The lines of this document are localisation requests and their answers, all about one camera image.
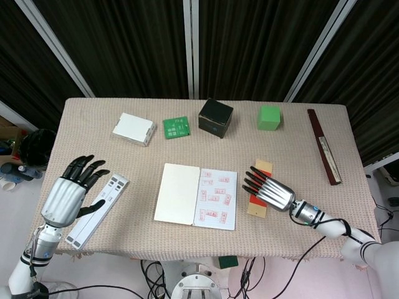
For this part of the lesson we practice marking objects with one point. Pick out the black cube box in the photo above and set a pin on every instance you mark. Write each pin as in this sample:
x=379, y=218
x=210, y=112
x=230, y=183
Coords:
x=215, y=118

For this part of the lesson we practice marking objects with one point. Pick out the green card packet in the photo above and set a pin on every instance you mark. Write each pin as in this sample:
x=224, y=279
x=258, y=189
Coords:
x=176, y=127

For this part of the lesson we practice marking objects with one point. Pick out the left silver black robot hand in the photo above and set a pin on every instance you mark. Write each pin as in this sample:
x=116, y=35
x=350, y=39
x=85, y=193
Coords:
x=62, y=199

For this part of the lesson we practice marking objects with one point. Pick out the dark red long case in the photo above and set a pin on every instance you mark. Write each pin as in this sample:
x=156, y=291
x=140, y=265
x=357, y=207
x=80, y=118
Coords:
x=324, y=149

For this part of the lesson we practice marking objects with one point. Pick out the brown cardboard box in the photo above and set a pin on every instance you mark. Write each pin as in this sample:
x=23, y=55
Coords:
x=7, y=137

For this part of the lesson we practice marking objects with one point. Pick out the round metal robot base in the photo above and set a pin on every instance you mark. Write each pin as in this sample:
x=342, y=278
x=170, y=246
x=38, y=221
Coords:
x=196, y=283

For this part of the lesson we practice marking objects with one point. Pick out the blue plastic bottle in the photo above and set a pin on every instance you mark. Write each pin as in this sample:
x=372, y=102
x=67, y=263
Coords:
x=18, y=172

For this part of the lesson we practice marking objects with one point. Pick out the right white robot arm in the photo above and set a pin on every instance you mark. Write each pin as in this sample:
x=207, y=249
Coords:
x=330, y=225

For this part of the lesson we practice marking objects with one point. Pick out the white paper cup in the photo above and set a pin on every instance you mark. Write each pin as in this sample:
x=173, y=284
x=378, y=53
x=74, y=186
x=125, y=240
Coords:
x=7, y=185

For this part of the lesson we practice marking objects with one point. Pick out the yellow cover notebook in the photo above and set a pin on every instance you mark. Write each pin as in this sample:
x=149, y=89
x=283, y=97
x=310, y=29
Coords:
x=177, y=193

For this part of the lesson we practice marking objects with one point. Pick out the red tan card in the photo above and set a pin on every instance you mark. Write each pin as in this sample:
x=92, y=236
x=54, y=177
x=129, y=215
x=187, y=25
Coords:
x=256, y=208

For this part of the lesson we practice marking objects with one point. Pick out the white long remote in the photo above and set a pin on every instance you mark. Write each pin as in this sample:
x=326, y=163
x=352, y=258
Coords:
x=85, y=227

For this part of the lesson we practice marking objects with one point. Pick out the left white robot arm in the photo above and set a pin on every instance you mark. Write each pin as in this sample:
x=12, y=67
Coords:
x=39, y=246

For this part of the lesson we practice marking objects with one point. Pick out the green cube block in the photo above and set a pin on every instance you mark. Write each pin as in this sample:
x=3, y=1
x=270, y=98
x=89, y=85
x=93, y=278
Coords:
x=268, y=118

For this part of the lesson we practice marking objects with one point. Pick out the white slanted frame post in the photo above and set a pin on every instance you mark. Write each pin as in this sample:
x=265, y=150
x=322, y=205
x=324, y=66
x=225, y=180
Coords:
x=321, y=46
x=56, y=46

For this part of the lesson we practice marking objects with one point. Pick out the white upright frame post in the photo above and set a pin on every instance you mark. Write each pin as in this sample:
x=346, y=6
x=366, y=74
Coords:
x=190, y=46

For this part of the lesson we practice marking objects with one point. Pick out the beige waffle tablecloth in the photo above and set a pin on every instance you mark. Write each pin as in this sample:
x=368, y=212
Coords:
x=140, y=240

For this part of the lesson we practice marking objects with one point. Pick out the dark pleated curtain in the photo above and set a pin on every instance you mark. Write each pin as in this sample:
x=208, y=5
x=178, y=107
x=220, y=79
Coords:
x=124, y=46
x=18, y=62
x=255, y=46
x=374, y=78

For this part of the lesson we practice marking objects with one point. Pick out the white cardboard box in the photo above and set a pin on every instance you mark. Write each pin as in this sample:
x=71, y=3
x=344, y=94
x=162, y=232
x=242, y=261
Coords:
x=131, y=127

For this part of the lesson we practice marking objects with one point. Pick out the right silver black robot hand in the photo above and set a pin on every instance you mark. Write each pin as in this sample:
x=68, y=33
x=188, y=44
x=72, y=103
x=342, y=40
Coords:
x=277, y=194

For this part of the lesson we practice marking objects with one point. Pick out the black round bin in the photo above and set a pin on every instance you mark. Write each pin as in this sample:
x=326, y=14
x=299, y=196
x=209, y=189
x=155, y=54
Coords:
x=35, y=149

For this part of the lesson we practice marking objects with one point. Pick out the dark green small block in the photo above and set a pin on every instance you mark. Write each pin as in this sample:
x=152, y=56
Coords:
x=228, y=262

